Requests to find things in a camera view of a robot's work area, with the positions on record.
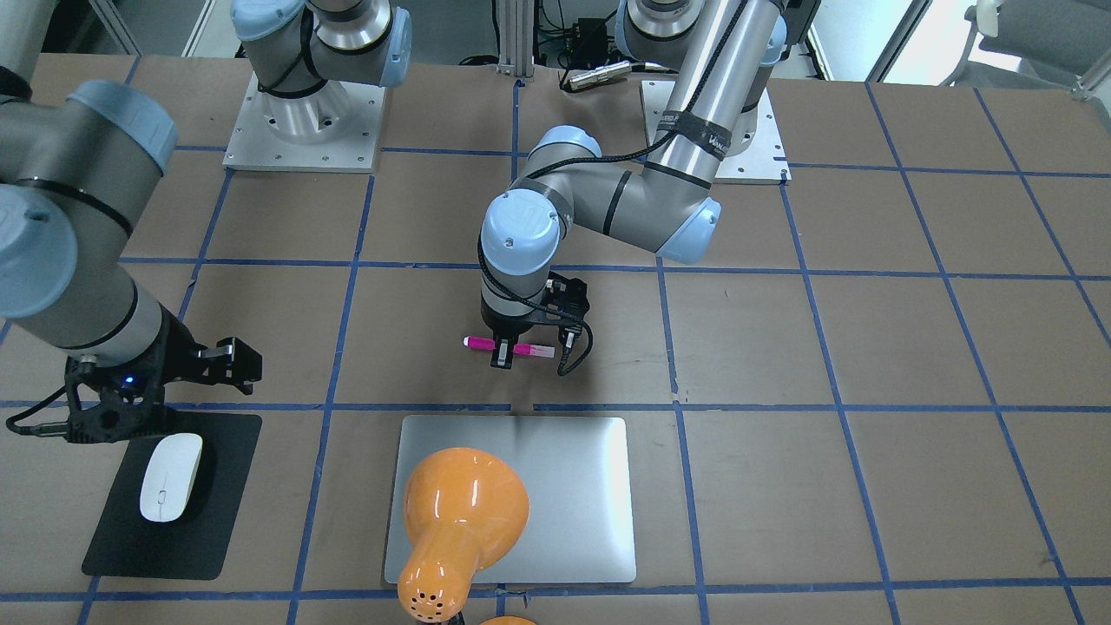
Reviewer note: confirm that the silver metal connector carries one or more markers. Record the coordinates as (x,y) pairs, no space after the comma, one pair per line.
(595,78)

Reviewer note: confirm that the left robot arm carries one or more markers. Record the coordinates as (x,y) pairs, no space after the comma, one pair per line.
(657,199)

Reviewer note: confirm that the black mousepad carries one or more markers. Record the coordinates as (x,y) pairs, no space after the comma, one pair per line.
(195,546)

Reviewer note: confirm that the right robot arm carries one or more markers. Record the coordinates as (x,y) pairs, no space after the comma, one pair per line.
(77,177)

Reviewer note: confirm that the pink highlighter pen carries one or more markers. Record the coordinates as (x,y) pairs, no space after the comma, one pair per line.
(477,343)

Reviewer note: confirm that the silver laptop notebook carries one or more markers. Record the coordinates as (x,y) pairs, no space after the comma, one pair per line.
(575,470)

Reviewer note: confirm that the white computer mouse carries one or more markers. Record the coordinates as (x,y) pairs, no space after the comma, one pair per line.
(169,477)

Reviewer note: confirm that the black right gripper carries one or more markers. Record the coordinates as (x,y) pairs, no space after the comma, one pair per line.
(180,356)

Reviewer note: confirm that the orange desk lamp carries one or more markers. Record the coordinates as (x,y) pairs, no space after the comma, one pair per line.
(463,509)

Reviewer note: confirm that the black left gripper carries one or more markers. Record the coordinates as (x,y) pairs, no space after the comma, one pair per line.
(508,328)

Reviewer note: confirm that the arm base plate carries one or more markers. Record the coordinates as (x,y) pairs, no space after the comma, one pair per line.
(756,156)
(333,131)

